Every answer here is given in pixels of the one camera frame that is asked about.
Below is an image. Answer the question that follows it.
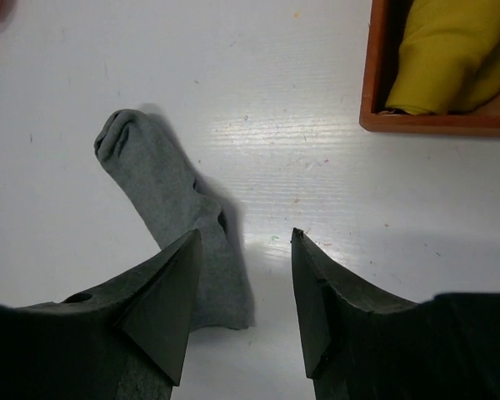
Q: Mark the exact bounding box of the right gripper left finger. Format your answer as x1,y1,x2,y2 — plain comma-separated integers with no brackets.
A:
0,230,202,399

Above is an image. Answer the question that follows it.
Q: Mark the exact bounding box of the orange compartment tray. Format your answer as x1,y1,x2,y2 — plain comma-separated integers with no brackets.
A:
359,1,500,138

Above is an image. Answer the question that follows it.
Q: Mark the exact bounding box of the yellow rolled sock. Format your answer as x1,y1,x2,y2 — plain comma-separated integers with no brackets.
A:
385,1,500,115

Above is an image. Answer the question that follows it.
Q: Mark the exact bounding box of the grey sock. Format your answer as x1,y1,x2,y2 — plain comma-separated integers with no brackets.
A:
93,108,253,333

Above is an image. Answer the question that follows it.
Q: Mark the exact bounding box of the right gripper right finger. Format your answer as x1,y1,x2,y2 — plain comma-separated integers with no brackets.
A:
291,229,500,399

